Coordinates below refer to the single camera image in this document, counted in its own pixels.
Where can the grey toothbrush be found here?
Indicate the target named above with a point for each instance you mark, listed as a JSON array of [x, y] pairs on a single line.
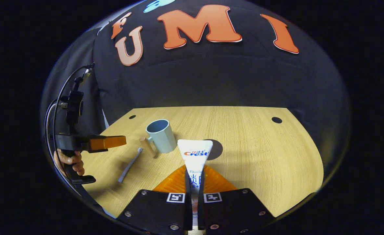
[[130, 165]]

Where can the white toothpaste tube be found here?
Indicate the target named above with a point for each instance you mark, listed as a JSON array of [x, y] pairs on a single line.
[[195, 153]]

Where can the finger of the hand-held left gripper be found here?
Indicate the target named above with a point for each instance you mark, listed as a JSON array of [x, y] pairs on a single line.
[[108, 142]]

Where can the black backdrop cloth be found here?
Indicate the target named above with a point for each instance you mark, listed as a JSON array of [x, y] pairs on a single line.
[[211, 81]]

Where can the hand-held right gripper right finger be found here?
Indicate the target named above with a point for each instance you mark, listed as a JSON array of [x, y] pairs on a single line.
[[201, 209]]

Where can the dark brown round coaster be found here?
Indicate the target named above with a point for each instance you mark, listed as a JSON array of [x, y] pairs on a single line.
[[217, 150]]

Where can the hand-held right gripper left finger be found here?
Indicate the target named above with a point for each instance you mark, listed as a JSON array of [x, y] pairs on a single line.
[[188, 209]]

